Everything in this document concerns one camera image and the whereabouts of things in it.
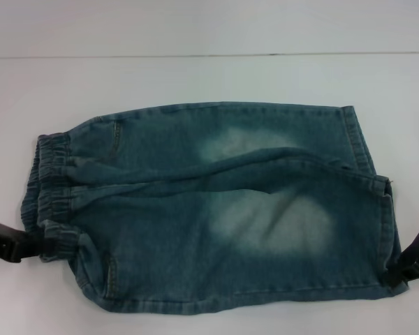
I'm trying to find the blue denim shorts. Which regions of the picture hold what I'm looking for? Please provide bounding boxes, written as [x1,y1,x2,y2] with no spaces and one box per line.
[20,100,410,320]

